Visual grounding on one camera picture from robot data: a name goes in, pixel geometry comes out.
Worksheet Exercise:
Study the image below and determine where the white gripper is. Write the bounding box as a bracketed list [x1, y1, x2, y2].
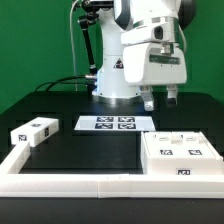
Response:
[123, 43, 187, 111]

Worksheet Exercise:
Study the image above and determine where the white cabinet door panel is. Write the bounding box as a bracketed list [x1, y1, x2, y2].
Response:
[175, 132, 216, 158]

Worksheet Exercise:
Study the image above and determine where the white cabinet body box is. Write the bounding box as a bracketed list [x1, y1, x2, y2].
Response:
[140, 132, 224, 175]

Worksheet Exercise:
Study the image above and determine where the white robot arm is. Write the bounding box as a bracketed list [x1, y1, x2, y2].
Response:
[93, 0, 196, 111]

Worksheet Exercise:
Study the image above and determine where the white cabinet top block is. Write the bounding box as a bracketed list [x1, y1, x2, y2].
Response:
[10, 117, 59, 147]

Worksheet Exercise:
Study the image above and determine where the base marker tag sheet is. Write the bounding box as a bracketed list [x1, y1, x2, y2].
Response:
[74, 116, 155, 131]

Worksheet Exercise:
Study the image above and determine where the black cable bundle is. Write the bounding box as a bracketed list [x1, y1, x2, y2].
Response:
[34, 75, 98, 93]

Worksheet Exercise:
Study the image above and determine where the grey thin cable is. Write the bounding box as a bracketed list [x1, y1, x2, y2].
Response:
[68, 0, 81, 92]

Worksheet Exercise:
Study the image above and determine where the white U-shaped frame fence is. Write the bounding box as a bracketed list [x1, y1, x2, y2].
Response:
[0, 142, 224, 198]

